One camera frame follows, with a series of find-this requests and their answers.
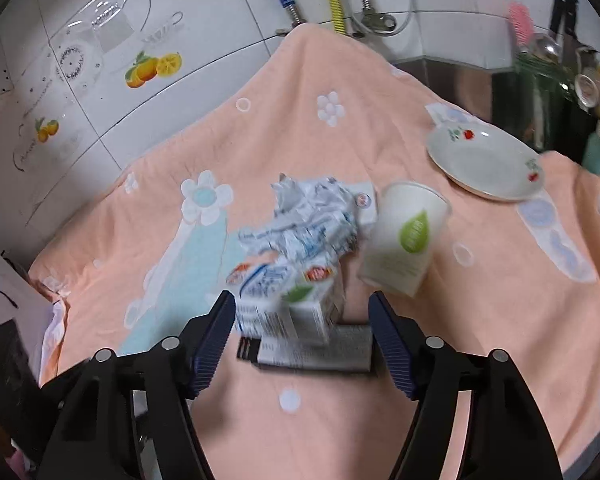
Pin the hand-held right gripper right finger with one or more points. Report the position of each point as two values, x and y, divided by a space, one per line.
395 350

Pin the small white box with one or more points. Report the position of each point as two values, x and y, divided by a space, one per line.
364 207

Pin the metal pipe valve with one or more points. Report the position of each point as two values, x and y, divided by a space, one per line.
380 22

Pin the white blue wrapper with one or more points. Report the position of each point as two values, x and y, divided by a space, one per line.
305 220

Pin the white paper bag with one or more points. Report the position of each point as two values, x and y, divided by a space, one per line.
10 285

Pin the white paper cup green leaf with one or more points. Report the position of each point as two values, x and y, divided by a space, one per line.
400 250

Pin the metal ladle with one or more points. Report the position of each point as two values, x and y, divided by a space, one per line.
547 47

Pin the peach flower print towel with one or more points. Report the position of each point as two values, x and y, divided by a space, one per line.
480 310

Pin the white plate with flower print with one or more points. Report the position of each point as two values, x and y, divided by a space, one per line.
485 165

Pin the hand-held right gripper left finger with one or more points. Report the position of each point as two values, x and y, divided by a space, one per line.
212 345

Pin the dark green utensil holder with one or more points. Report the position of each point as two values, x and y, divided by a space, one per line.
545 105

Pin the small white blue milk carton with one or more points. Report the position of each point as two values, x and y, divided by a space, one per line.
285 310

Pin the pink brush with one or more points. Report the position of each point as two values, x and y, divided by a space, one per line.
520 22

